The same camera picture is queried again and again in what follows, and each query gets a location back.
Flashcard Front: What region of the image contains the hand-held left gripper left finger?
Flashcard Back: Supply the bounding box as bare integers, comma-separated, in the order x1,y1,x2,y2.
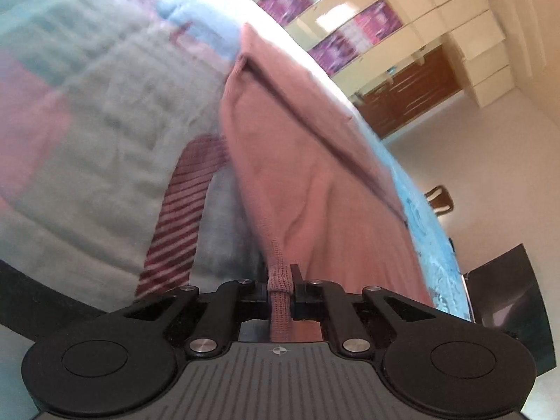
123,278,268,358

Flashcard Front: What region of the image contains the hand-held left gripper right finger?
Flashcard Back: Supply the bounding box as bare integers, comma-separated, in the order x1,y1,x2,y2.
290,263,439,356

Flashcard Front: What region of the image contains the pink long-sleeve sweater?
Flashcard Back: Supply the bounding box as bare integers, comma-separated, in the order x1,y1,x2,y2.
218,22,436,344

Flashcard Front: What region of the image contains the wooden chair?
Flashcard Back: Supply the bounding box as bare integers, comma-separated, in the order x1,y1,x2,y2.
425,185,456,218

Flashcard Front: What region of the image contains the brown wooden door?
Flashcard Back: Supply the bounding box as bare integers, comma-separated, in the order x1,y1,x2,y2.
356,46,464,141

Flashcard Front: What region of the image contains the white corner shelf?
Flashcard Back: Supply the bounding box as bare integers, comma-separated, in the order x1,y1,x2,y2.
352,44,433,104

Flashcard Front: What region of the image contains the bed with blue patterned quilt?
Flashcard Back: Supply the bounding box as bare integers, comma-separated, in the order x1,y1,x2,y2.
0,0,474,346

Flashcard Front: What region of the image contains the cream wardrobe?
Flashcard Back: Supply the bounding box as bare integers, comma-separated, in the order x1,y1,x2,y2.
205,0,518,108

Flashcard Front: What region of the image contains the purple wall poster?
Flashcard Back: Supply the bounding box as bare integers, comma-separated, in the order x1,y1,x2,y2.
310,32,365,74
257,0,325,26
353,1,404,47

